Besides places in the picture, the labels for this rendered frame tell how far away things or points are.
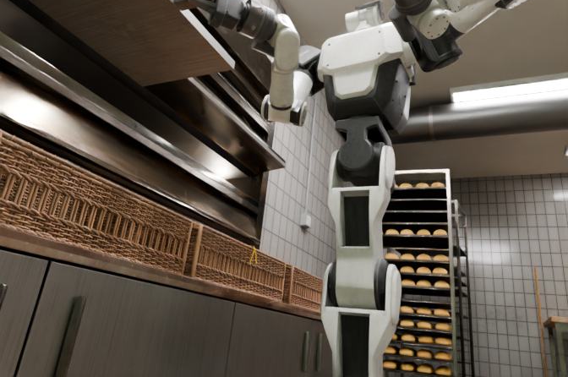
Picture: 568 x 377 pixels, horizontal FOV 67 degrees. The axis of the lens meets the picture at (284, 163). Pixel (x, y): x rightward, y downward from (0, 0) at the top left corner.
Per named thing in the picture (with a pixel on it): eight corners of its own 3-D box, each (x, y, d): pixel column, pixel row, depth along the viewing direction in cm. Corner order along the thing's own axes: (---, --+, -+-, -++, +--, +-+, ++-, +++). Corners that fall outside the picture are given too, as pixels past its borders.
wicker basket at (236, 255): (63, 274, 132) (88, 188, 142) (178, 297, 178) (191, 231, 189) (192, 281, 111) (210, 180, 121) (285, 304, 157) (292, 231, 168)
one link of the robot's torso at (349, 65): (335, 155, 156) (341, 71, 169) (434, 144, 139) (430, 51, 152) (297, 119, 132) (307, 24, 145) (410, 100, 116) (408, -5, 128)
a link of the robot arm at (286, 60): (301, 30, 109) (298, 78, 118) (294, 17, 116) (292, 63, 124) (275, 31, 108) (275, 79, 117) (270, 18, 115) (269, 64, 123)
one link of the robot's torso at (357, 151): (359, 202, 146) (361, 154, 153) (397, 200, 141) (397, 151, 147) (332, 173, 123) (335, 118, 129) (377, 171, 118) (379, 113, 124)
